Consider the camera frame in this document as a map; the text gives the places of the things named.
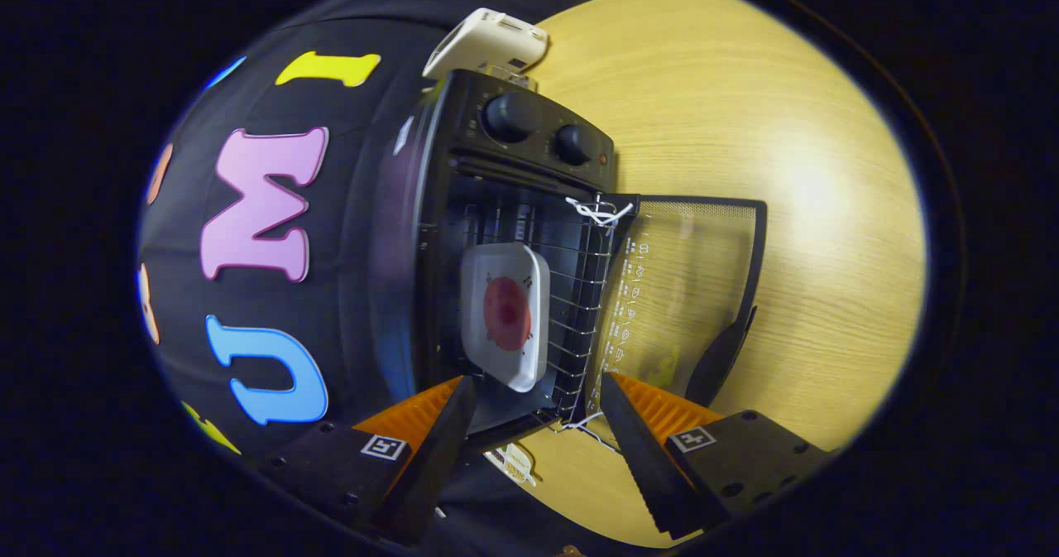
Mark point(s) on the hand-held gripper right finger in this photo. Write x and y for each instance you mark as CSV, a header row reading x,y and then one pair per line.
x,y
645,466

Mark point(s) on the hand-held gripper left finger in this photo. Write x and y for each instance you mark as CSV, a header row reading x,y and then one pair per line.
x,y
438,466

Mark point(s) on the white square plate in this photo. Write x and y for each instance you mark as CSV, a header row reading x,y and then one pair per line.
x,y
517,367

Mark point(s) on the pink ham slice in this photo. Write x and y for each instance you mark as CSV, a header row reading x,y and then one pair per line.
x,y
506,313

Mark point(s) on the black toaster oven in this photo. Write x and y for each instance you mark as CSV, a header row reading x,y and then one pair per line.
x,y
534,160

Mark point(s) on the white bread toaster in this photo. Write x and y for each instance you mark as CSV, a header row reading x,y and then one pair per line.
x,y
484,40

